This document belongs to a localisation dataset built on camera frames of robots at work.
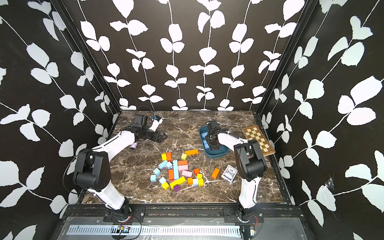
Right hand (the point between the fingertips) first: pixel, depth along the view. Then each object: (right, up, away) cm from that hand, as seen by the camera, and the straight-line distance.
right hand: (206, 138), depth 99 cm
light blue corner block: (-31, -22, -15) cm, 41 cm away
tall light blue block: (-19, -18, -11) cm, 28 cm away
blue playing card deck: (+13, -20, -11) cm, 26 cm away
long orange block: (-10, -9, -3) cm, 14 cm away
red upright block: (-24, -11, -5) cm, 27 cm away
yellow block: (-27, -11, -6) cm, 30 cm away
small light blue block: (-26, -22, -15) cm, 37 cm away
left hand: (-28, +5, -7) cm, 29 cm away
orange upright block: (-21, -20, -13) cm, 32 cm away
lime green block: (-14, -11, -6) cm, 19 cm away
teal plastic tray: (+10, -8, -3) cm, 14 cm away
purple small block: (-17, -26, -17) cm, 36 cm away
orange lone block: (+5, -20, -11) cm, 23 cm away
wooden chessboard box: (+36, +3, +5) cm, 36 cm away
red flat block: (-15, -15, -7) cm, 22 cm away
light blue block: (-30, -19, -13) cm, 37 cm away
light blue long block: (-26, -15, -9) cm, 31 cm away
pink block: (-12, -20, -11) cm, 26 cm away
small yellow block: (-24, -25, -17) cm, 39 cm away
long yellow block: (-17, -23, -15) cm, 32 cm away
